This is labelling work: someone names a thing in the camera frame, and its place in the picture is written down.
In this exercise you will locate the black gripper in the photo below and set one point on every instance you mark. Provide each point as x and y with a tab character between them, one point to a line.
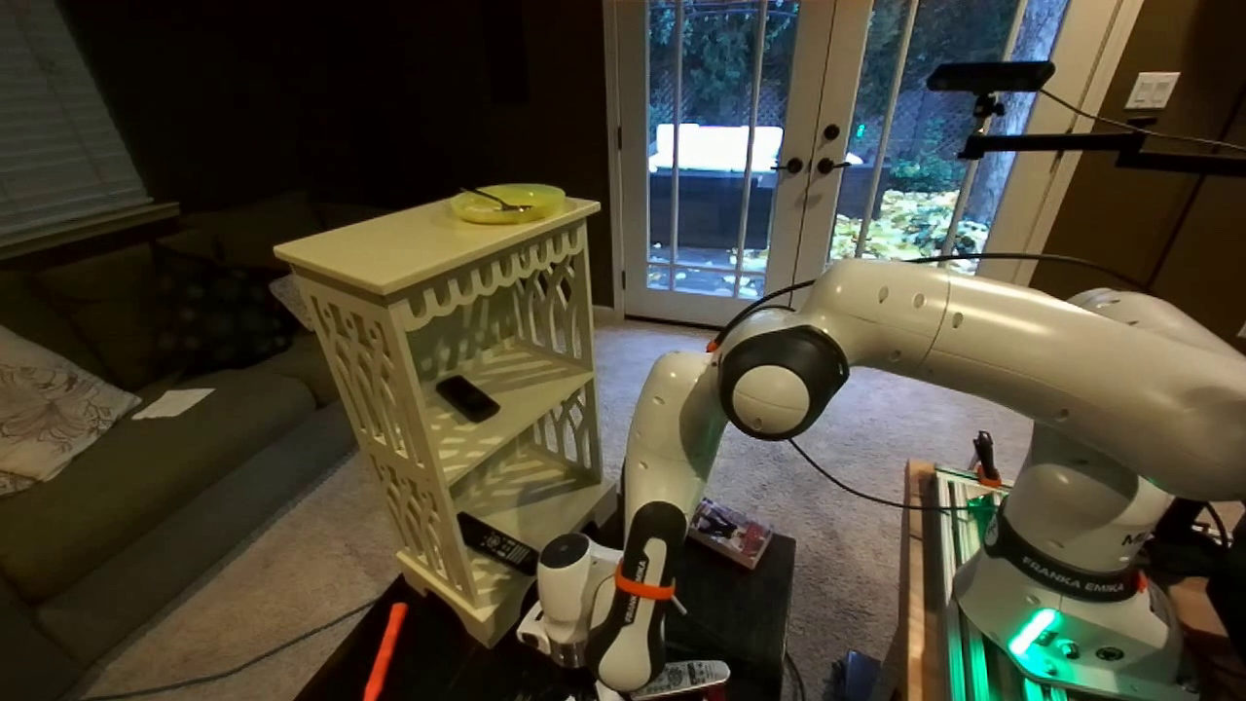
551	639

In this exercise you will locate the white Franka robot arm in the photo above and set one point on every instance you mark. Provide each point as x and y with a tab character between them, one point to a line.
1039	352

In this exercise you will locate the long black remote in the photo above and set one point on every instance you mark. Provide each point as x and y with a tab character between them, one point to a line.
500	545

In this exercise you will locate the white remote control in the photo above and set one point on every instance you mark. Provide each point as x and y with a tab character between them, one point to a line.
703	674

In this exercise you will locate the black coffee table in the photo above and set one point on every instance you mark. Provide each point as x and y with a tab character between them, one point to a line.
743	617

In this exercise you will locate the small black remote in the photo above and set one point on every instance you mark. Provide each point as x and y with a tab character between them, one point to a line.
468	400

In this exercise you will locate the dark blue bin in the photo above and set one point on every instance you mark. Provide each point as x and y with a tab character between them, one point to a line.
855	680

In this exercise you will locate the wooden robot mounting platform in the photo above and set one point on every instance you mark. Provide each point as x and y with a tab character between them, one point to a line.
925	584

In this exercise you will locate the white lattice shelf unit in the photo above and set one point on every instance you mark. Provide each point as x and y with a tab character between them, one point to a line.
415	247

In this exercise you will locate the yellow-green plate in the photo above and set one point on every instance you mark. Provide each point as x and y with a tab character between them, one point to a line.
513	204

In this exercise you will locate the olive grey sofa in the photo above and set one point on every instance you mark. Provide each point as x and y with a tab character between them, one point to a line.
141	480

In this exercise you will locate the dark spoon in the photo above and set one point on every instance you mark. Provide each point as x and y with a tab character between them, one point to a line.
491	197

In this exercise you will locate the white paper sheet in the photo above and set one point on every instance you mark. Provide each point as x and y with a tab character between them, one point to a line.
173	401

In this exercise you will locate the dark dotted pillow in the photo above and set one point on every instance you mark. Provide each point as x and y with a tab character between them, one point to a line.
219	317

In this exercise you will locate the white French door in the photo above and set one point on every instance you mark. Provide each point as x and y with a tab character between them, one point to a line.
686	197

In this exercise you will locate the light patterned pillow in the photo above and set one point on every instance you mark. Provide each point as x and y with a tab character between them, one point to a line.
45	411

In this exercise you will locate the white window blinds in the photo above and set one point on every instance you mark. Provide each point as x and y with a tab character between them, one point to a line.
60	118

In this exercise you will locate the black stand camera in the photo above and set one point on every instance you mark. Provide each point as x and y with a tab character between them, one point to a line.
992	77

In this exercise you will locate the black camera stand boom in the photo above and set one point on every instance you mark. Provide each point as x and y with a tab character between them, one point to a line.
1170	151

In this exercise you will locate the white light switch plate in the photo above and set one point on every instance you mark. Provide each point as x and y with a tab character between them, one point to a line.
1153	92

